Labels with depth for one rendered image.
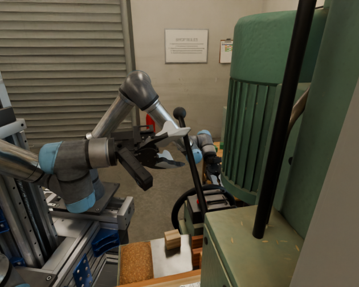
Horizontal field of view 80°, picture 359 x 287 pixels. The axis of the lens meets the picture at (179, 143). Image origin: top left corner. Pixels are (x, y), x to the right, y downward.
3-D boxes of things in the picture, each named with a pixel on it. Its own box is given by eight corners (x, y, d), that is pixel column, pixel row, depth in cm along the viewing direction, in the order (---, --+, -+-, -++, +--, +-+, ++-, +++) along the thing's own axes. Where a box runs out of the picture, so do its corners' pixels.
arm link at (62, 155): (54, 167, 56) (45, 137, 53) (97, 162, 58) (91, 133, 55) (43, 184, 50) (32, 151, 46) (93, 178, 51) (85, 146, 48)
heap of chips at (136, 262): (150, 241, 68) (149, 232, 66) (155, 285, 55) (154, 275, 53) (121, 246, 66) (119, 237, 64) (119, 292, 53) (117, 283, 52)
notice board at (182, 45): (207, 62, 322) (208, 28, 304) (207, 62, 321) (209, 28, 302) (164, 63, 315) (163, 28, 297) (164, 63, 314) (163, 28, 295)
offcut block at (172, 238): (177, 237, 69) (177, 228, 67) (180, 246, 66) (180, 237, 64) (164, 241, 68) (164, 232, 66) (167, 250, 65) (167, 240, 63)
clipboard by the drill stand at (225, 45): (233, 62, 327) (235, 38, 313) (234, 62, 322) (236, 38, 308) (218, 62, 324) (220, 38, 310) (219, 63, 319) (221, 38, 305)
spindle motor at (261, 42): (273, 160, 55) (301, 24, 43) (330, 204, 40) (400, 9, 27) (209, 167, 52) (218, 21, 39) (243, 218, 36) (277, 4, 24)
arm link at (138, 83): (139, 69, 79) (209, 156, 99) (139, 66, 89) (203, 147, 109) (115, 89, 80) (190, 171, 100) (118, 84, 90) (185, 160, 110)
